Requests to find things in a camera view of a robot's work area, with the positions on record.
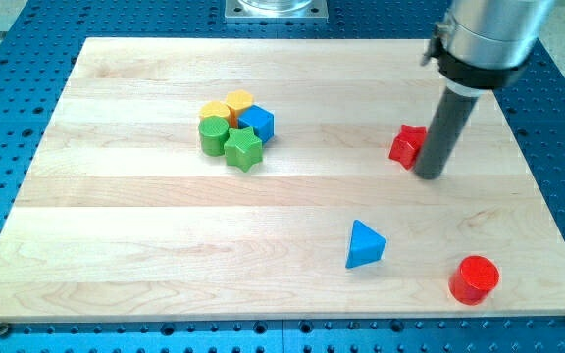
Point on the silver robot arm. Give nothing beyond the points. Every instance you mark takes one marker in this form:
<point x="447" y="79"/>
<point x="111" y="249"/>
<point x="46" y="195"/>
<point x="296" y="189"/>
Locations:
<point x="483" y="45"/>

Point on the green star block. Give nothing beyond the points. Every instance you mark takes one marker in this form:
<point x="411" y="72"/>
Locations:
<point x="243" y="149"/>

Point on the yellow cylinder block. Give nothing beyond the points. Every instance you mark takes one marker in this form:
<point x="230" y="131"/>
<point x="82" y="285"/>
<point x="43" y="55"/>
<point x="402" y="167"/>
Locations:
<point x="215" y="109"/>

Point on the yellow hexagon block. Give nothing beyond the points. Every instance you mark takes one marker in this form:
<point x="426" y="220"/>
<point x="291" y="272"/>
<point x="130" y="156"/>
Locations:
<point x="238" y="102"/>

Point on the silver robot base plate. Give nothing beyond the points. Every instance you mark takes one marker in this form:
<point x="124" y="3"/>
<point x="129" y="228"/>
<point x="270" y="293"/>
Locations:
<point x="276" y="11"/>

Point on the blue triangle block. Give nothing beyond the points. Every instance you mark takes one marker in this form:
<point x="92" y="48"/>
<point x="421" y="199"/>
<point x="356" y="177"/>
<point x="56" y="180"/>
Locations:
<point x="366" y="246"/>

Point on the light wooden board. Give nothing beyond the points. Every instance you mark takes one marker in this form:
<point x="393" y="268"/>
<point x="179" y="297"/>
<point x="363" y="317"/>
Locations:
<point x="123" y="217"/>

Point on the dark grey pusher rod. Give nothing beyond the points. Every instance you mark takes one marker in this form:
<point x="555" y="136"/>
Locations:
<point x="452" y="113"/>

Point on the blue cube block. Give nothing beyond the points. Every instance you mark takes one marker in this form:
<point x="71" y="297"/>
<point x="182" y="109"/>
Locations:
<point x="261" y="120"/>

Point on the green cylinder block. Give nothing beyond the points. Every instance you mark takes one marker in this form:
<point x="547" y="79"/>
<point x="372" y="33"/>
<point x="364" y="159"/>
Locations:
<point x="213" y="132"/>

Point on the red cylinder block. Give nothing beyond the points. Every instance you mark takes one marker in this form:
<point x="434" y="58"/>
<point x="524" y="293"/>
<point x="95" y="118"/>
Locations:
<point x="473" y="280"/>

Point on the red star block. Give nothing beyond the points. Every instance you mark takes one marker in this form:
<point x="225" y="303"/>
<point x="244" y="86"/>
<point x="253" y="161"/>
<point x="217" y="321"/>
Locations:
<point x="407" y="144"/>

